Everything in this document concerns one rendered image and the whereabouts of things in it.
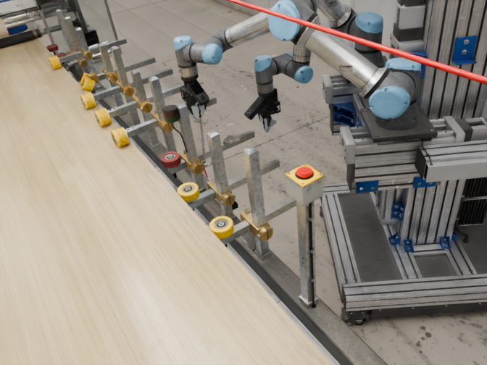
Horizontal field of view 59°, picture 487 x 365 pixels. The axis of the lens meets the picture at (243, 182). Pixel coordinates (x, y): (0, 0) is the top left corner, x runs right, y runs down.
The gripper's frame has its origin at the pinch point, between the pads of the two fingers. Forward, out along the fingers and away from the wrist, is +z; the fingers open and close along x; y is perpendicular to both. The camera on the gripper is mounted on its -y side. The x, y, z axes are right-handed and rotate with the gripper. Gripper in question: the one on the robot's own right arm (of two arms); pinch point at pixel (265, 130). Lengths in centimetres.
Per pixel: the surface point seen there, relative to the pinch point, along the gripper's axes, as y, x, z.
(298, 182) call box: -43, -82, -39
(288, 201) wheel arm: -25, -51, -3
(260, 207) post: -40, -56, -12
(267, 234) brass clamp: -40, -59, -2
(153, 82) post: -42, 19, -33
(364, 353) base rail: -39, -104, 13
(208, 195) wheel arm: -46, -27, -2
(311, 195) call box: -41, -84, -35
